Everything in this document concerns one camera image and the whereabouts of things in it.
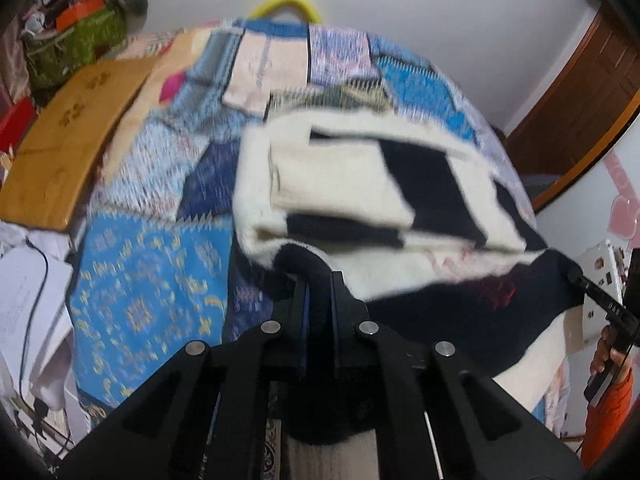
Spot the white and navy fleece garment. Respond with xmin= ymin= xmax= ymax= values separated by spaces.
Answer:
xmin=232 ymin=108 xmax=582 ymax=410

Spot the orange sleeve forearm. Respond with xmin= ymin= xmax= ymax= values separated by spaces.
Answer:
xmin=580 ymin=370 xmax=634 ymax=469

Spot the right hand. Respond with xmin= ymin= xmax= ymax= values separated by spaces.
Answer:
xmin=589 ymin=325 xmax=631 ymax=385

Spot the white power strip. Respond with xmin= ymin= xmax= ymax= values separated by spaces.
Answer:
xmin=563 ymin=240 xmax=624 ymax=356

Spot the blue patchwork bedspread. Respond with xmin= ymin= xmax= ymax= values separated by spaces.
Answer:
xmin=70 ymin=20 xmax=533 ymax=427

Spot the brown wooden door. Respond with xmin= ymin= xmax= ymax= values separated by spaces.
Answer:
xmin=506 ymin=6 xmax=639 ymax=211

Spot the white paper stack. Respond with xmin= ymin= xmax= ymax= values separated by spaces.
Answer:
xmin=1 ymin=222 xmax=90 ymax=443

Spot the wooden folding lap table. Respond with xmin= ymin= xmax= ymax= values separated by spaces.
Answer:
xmin=1 ymin=56 xmax=157 ymax=232

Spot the yellow curved plush pillow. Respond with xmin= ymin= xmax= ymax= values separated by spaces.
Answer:
xmin=250 ymin=0 xmax=323 ymax=24

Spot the red box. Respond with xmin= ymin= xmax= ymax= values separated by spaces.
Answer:
xmin=0 ymin=96 xmax=37 ymax=153

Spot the green patterned storage bag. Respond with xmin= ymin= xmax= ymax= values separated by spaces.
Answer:
xmin=23 ymin=6 xmax=127 ymax=90

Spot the orange box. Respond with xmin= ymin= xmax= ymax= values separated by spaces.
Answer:
xmin=55 ymin=0 xmax=105 ymax=32

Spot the black cable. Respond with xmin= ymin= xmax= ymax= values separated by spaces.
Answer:
xmin=17 ymin=238 xmax=76 ymax=456

